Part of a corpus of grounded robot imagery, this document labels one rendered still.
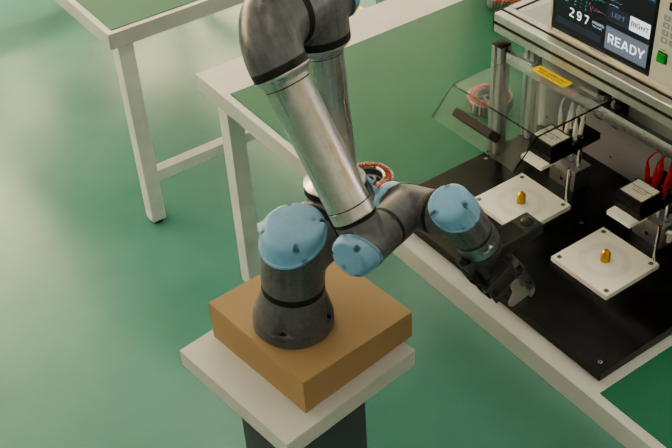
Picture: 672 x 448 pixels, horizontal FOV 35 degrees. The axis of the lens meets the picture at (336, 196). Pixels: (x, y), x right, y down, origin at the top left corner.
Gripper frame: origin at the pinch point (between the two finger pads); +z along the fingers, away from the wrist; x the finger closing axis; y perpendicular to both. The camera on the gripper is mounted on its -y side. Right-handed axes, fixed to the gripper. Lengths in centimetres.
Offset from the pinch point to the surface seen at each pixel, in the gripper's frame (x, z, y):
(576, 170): -20.9, 19.0, -29.4
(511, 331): 1.0, 6.4, 7.8
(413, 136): -62, 19, -15
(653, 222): 1.2, 18.6, -28.7
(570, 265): -3.0, 13.0, -10.5
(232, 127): -113, 22, 12
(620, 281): 6.3, 15.1, -14.2
